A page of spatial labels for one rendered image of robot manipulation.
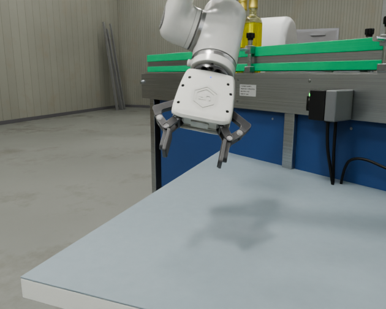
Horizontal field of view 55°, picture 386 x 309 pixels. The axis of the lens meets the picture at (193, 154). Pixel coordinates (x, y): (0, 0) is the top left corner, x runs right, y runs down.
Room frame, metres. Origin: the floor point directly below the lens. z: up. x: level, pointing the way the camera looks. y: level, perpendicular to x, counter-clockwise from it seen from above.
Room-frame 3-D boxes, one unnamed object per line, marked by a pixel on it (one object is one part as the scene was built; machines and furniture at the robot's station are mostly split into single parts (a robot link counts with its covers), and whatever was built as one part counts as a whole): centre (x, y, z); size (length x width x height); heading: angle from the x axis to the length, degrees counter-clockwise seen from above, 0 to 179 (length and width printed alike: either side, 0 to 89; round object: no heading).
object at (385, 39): (0.92, -0.45, 1.11); 0.07 x 0.04 x 0.13; 127
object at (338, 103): (0.99, -0.36, 0.96); 0.08 x 0.08 x 0.08; 37
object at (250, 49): (1.29, -0.17, 1.11); 0.07 x 0.04 x 0.13; 127
